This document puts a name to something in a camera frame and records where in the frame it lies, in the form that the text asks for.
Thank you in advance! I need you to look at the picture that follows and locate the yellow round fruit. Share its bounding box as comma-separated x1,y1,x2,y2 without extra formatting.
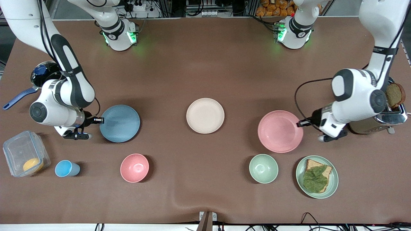
23,158,44,172

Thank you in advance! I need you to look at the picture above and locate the beige and chrome toaster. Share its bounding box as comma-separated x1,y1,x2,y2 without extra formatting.
348,77,408,135

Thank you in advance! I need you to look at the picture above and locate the green bowl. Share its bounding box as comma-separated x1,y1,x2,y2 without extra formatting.
249,154,279,184

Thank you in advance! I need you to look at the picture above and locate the glass lid with blue knob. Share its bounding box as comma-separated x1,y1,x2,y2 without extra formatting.
31,62,61,89

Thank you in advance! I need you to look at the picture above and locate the pink bowl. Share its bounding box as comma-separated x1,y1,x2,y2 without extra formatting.
120,153,150,183

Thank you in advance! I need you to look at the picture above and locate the pink plate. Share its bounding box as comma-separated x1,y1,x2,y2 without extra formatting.
258,110,304,153

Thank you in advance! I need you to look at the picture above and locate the green plate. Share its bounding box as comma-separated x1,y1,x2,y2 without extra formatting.
296,155,339,199

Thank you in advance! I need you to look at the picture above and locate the blue plate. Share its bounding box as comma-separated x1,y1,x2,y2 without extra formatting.
99,105,141,143

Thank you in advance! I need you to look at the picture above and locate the light bread slice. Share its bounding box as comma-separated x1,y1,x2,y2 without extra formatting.
303,159,333,193

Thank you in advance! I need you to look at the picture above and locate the beige plate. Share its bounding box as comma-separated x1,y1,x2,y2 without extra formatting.
186,98,225,134

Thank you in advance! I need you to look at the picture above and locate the light blue plastic cup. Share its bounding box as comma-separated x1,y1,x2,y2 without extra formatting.
55,160,81,177

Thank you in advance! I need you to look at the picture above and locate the brown toast slice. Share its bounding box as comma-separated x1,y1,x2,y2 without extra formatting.
385,83,406,109

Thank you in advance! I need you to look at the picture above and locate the orange snack bag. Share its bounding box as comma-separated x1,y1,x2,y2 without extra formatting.
255,0,298,17

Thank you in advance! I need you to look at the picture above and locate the clear blue-rimmed plastic container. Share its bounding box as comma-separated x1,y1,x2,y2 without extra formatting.
3,130,51,177

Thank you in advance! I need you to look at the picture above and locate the green lettuce leaf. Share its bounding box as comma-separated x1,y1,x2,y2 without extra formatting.
303,165,328,193

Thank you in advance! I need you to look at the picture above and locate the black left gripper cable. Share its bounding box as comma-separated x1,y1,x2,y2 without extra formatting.
294,78,334,130

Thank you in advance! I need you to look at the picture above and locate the metal table bracket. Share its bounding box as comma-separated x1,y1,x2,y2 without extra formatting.
199,211,217,231

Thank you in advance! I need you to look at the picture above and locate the dark blue saucepan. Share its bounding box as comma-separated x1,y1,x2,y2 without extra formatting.
3,61,62,110

